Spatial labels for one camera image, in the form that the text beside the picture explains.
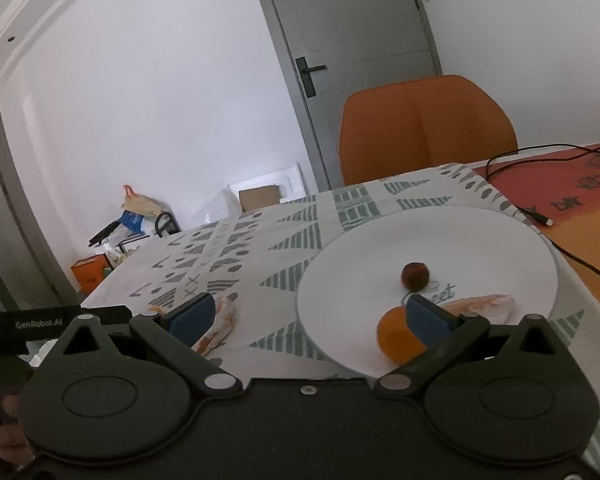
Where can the black folded tripod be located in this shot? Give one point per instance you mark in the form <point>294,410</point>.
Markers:
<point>105,234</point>

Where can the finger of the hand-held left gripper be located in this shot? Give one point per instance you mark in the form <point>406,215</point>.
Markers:
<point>110,313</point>

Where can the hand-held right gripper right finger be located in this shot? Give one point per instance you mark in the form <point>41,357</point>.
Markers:
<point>427,326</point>

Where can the orange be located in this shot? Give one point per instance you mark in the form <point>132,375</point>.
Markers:
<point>392,335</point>

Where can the dark red fruit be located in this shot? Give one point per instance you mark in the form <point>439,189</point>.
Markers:
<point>415,275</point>

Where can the orange red printed tablecloth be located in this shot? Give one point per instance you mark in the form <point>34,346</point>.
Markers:
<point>580,240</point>

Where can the brown cardboard box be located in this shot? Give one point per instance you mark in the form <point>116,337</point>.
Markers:
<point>259,198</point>

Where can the person's left hand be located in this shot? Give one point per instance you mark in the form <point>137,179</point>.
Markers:
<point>7,442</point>

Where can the peeled pomelo segment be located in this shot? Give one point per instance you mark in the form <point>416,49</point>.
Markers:
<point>490,305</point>
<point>222,322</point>

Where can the white foam packaging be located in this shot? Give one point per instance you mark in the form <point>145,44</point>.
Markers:
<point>290,177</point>

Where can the orange box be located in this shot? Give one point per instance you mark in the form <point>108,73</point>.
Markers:
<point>90,275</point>

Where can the grey doorway frame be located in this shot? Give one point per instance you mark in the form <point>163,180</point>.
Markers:
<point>10,170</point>

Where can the white green patterned tablecloth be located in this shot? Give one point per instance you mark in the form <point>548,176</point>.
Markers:
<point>220,250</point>

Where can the clear plastic sheet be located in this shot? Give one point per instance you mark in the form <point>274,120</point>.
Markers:
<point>212,210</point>

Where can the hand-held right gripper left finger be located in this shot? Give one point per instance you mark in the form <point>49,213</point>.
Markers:
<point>192,319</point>

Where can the grey door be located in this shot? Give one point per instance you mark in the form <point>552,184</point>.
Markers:
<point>355,20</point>

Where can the black metal rack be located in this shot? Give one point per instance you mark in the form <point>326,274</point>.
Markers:
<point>166,224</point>

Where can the orange chair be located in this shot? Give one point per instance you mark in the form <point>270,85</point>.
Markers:
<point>420,130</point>

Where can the blue white bag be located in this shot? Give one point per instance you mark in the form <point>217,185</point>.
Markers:
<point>130,221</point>

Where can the white plate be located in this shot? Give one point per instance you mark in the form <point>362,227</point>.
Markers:
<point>360,270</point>

